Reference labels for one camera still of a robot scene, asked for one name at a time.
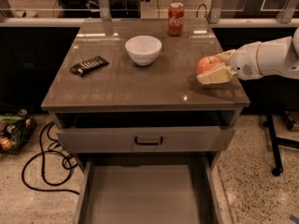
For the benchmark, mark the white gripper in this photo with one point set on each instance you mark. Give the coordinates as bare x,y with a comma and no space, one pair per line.
245,61

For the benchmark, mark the red apple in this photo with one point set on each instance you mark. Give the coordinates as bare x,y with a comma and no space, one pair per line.
207,63

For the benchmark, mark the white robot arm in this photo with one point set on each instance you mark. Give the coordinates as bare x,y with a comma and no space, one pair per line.
279,57

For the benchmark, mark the grey top drawer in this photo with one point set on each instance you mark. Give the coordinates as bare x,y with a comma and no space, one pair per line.
114,132

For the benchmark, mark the grey drawer cabinet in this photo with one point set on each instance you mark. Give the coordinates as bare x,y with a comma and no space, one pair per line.
167,84

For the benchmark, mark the grey open middle drawer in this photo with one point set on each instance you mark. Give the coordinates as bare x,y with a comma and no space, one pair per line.
148,191

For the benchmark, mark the red Coca-Cola can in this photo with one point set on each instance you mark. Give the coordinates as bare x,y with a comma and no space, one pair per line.
175,18

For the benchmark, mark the white ceramic bowl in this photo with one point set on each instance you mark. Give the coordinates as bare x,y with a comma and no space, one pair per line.
143,49

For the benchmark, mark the black metal stand leg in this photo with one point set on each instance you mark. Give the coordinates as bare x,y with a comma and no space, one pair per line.
276,142

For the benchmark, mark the black snack bar wrapper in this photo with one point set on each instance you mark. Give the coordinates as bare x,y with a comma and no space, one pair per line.
85,67

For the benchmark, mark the metal railing with glass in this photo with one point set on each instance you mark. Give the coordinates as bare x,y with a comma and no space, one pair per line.
219,13

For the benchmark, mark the black drawer handle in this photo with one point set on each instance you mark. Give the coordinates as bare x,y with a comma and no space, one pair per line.
150,142

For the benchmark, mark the black wire basket with items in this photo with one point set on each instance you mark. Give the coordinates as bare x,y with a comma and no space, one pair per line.
15,131

